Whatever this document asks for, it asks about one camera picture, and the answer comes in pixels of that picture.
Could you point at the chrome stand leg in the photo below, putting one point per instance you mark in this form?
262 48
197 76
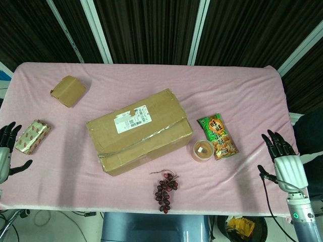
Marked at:
11 221

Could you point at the large brown cardboard box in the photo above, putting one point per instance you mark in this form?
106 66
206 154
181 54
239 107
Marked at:
151 131

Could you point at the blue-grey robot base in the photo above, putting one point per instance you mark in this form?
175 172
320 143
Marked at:
151 227

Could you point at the dark red grape bunch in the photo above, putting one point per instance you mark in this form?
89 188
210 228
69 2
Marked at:
165 189

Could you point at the small folded cardboard piece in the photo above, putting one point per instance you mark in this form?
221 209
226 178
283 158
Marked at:
69 92

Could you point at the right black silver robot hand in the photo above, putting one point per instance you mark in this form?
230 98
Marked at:
290 171

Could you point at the clear jar of rubber bands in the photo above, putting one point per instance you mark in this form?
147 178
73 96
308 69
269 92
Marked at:
203 150

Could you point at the gold foil wrapped packet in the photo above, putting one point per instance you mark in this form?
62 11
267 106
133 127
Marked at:
32 137

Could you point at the green orange snack bag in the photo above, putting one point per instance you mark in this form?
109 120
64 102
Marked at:
219 133

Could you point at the white partition frame post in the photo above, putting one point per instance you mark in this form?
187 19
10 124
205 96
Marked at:
65 30
198 32
97 32
300 48

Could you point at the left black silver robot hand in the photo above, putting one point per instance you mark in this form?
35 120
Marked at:
5 161

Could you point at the black trash bin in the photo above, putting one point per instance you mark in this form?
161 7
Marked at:
239 227

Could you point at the pink tablecloth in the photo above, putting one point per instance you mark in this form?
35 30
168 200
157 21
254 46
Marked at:
227 83

